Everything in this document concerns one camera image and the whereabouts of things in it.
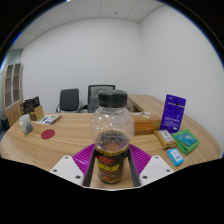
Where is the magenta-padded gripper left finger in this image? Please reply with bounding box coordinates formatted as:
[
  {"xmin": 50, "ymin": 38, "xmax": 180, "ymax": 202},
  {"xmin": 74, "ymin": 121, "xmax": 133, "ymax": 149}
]
[{"xmin": 49, "ymin": 143, "xmax": 98, "ymax": 187}]

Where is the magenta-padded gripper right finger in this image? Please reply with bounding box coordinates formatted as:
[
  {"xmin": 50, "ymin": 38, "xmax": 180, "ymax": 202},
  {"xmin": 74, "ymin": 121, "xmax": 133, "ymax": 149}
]
[{"xmin": 127, "ymin": 143, "xmax": 175, "ymax": 187}]

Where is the clear drink bottle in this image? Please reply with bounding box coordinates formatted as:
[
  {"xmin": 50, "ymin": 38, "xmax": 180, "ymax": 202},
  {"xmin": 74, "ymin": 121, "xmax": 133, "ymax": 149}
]
[{"xmin": 90, "ymin": 89, "xmax": 135, "ymax": 185}]

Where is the small blue box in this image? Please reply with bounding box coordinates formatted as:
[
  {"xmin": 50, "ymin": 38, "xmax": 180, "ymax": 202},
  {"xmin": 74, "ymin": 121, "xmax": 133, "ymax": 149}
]
[{"xmin": 166, "ymin": 147, "xmax": 185, "ymax": 168}]

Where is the yellow packet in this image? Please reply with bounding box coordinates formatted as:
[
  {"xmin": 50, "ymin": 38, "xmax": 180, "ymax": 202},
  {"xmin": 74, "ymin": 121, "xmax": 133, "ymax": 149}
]
[{"xmin": 153, "ymin": 129, "xmax": 178, "ymax": 150}]

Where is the flat round red coaster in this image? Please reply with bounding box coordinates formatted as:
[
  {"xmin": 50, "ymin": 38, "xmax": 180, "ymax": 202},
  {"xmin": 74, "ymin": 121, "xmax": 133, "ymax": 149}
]
[{"xmin": 40, "ymin": 128, "xmax": 56, "ymax": 140}]

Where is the green cloth pack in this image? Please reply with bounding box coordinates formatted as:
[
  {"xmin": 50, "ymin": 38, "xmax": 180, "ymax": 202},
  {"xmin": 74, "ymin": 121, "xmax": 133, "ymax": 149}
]
[{"xmin": 171, "ymin": 128, "xmax": 200, "ymax": 155}]

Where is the orange wooden box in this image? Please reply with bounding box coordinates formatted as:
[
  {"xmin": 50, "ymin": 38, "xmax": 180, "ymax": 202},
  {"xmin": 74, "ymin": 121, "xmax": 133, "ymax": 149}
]
[{"xmin": 130, "ymin": 112, "xmax": 163, "ymax": 136}]

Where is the white sticker sheet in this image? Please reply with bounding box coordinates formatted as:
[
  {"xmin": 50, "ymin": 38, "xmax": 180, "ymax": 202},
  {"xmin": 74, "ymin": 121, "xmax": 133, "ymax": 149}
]
[{"xmin": 35, "ymin": 114, "xmax": 62, "ymax": 126}]

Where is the purple card package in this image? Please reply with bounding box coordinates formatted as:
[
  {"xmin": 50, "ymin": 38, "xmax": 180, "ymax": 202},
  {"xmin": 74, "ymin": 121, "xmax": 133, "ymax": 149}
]
[{"xmin": 159, "ymin": 93, "xmax": 187, "ymax": 134}]

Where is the white mug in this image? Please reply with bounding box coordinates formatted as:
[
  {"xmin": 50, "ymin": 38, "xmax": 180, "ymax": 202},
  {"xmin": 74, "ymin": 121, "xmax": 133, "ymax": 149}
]
[{"xmin": 18, "ymin": 113, "xmax": 34, "ymax": 136}]

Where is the brown box with tan flap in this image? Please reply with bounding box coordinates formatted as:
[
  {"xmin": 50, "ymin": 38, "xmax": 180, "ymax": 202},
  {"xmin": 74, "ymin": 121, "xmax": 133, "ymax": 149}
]
[{"xmin": 29, "ymin": 104, "xmax": 45, "ymax": 122}]

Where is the wooden side desk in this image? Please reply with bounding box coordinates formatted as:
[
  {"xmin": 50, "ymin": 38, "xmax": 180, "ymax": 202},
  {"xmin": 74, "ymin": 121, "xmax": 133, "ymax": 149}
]
[{"xmin": 127, "ymin": 94, "xmax": 168, "ymax": 118}]

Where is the grey backpack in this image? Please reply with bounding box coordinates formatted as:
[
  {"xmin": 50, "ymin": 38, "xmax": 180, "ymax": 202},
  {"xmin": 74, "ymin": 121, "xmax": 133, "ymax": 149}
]
[{"xmin": 89, "ymin": 89, "xmax": 101, "ymax": 113}]

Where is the tall dark brown box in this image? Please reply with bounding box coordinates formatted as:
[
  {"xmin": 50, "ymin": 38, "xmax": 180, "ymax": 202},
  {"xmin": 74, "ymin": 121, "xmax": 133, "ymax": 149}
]
[{"xmin": 19, "ymin": 101, "xmax": 31, "ymax": 116}]

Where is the dark brown flat box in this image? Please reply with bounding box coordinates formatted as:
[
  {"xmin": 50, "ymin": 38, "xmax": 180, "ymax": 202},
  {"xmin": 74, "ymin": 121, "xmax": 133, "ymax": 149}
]
[{"xmin": 23, "ymin": 95, "xmax": 41, "ymax": 109}]

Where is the wooden shelf cabinet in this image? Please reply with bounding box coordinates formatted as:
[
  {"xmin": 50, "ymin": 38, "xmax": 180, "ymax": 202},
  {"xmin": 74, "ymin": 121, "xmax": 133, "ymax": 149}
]
[{"xmin": 1, "ymin": 62, "xmax": 24, "ymax": 127}]

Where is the black sofa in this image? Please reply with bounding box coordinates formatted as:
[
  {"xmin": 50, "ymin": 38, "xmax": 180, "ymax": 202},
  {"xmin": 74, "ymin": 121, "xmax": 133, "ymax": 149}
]
[{"xmin": 0, "ymin": 116, "xmax": 11, "ymax": 133}]

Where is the black mesh office chair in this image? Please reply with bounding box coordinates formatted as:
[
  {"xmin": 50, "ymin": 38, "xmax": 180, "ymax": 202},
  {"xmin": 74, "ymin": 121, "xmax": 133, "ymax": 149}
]
[{"xmin": 78, "ymin": 84, "xmax": 116, "ymax": 114}]

